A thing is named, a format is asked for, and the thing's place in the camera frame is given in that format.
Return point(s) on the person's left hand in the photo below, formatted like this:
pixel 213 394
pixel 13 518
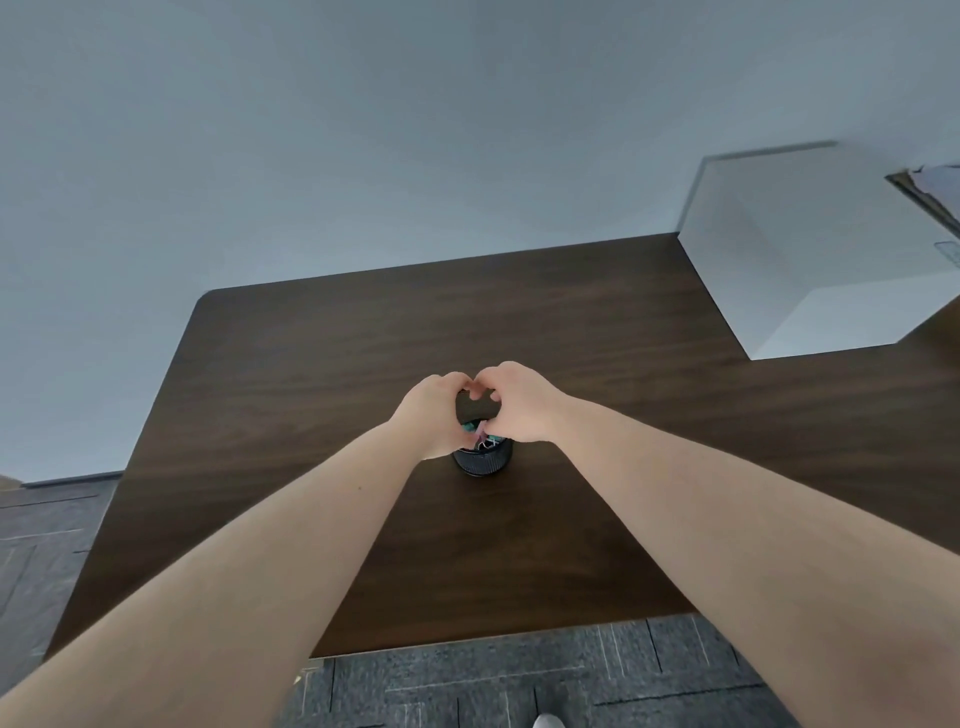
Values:
pixel 427 416

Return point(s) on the person's right hand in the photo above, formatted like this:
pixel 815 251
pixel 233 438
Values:
pixel 525 405

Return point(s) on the person's right fingers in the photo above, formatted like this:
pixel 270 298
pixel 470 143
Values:
pixel 484 390

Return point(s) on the person's left fingers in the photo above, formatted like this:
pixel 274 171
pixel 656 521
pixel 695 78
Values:
pixel 459 390

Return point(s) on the black mesh cup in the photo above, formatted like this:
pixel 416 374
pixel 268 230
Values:
pixel 484 461

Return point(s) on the person's left forearm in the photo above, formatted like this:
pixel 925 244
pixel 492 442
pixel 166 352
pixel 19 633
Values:
pixel 210 585

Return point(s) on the person's right forearm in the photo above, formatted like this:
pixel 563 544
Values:
pixel 735 555

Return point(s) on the colourful binder clips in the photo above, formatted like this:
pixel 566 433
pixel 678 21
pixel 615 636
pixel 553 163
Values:
pixel 480 435

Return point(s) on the brown wooden table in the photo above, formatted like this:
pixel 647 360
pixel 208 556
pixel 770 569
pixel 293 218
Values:
pixel 525 450

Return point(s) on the person's white shoe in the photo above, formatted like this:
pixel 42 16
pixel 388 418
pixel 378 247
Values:
pixel 548 721

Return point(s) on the white box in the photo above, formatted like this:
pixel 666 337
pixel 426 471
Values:
pixel 817 255

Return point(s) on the torn cardboard box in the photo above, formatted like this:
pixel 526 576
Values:
pixel 930 195

